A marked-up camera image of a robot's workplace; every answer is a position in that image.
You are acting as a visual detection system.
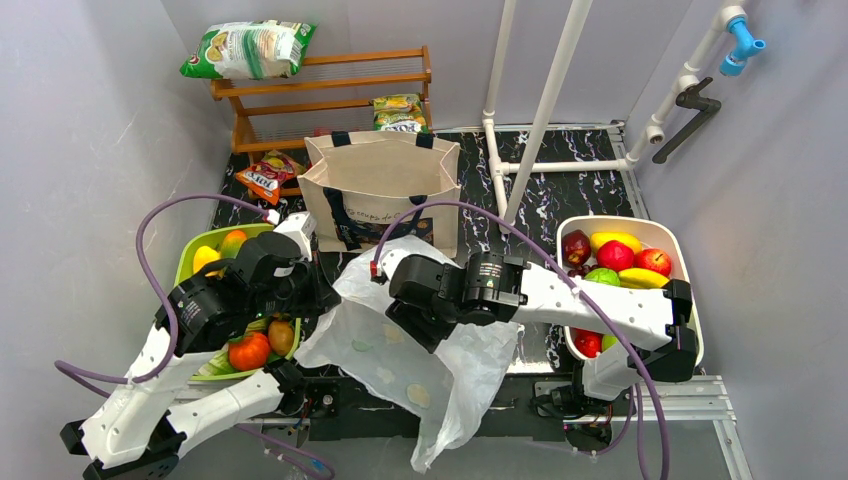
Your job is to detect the white plastic grocery bag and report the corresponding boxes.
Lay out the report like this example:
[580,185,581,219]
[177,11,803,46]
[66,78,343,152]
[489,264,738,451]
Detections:
[294,236,522,474]

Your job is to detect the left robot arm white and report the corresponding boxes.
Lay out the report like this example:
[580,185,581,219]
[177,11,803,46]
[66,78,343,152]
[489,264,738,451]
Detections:
[60,225,332,479]

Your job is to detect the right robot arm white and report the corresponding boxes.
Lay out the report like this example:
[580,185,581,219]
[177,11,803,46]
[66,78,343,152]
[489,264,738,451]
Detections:
[372,253,698,402]

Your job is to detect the green orange mango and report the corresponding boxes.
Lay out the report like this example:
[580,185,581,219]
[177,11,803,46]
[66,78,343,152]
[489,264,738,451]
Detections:
[219,229,248,259]

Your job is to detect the brown kiwi potato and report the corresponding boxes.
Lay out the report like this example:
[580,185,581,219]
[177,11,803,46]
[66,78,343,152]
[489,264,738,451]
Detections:
[267,320,295,357]

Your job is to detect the green vegetable basket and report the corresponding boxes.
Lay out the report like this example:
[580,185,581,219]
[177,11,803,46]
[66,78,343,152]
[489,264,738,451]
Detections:
[174,223,272,383]

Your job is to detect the yellow bell pepper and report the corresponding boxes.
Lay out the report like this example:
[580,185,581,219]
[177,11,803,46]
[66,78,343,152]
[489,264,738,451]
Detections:
[192,245,222,278]

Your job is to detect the orange tomato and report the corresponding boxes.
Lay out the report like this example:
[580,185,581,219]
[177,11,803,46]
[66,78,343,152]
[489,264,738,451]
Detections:
[228,332,272,371]

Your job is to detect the orange red snack bag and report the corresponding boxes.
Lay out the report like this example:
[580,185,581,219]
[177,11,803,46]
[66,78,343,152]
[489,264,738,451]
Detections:
[235,150,310,205]

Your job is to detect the beige canvas tote bag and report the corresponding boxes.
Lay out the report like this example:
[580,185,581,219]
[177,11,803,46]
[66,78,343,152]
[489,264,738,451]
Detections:
[298,131,461,257]

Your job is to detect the purple grapes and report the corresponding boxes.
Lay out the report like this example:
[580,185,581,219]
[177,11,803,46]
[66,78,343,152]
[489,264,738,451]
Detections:
[567,265,591,278]

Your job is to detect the dark red apple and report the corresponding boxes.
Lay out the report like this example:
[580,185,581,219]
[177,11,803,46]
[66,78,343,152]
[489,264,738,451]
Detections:
[561,229,592,267]

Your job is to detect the small red fruit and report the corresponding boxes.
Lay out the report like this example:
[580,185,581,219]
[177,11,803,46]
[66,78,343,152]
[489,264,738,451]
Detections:
[574,329,603,358]

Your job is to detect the light green guava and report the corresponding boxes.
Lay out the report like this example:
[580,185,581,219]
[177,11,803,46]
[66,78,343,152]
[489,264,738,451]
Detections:
[584,268,621,287]

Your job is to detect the yellow mango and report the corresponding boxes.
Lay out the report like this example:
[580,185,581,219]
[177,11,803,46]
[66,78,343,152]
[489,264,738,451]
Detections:
[589,232,643,254]

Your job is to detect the yellow green snack bag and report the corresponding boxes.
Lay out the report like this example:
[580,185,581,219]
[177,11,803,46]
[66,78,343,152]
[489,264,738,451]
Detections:
[371,94,430,133]

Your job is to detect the red pomegranate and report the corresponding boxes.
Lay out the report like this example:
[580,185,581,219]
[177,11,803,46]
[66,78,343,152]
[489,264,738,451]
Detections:
[596,241,635,272]

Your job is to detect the wooden shelf rack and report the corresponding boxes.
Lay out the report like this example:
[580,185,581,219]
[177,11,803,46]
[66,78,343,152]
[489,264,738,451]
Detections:
[210,45,433,164]

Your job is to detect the yellow banana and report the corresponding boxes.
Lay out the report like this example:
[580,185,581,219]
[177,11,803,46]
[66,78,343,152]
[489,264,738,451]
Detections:
[618,267,670,289]

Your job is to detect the white fruit basket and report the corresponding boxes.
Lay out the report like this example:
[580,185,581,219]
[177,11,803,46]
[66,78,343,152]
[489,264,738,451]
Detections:
[555,215,705,368]

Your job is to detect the large green chips bag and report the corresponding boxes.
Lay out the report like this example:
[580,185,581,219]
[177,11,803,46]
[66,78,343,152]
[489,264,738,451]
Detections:
[179,20,317,80]

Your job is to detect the blue pipe fitting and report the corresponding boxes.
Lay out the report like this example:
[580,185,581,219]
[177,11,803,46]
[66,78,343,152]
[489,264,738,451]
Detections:
[719,16,767,77]

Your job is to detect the metal base frame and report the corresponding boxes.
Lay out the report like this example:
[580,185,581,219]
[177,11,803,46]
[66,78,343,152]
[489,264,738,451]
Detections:
[122,374,753,480]

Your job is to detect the black lever handle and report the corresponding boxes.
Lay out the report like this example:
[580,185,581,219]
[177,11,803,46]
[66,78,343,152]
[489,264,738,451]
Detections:
[652,76,722,165]

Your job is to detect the white pvc pipe frame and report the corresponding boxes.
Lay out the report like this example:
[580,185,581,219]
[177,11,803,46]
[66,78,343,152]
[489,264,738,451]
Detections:
[481,1,747,224]

